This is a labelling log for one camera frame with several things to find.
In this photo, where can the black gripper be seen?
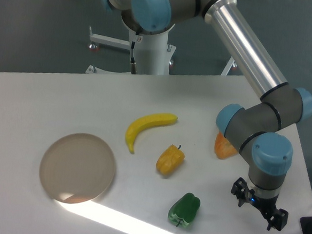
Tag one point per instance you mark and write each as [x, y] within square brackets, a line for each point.
[264, 201]

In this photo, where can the green toy bell pepper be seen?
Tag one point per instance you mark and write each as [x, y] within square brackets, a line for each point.
[184, 211]

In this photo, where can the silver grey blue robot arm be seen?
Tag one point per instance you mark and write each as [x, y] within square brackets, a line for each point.
[253, 132]

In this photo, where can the orange toy bell pepper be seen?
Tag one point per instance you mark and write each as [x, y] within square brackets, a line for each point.
[223, 148]

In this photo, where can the yellow toy bell pepper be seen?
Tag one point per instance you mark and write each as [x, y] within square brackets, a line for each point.
[170, 160]

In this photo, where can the yellow toy banana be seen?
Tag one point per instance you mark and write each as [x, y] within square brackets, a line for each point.
[147, 122]

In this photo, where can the round beige plate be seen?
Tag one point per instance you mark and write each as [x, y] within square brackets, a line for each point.
[77, 168]

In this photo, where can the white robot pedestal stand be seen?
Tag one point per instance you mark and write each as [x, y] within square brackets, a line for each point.
[189, 48]

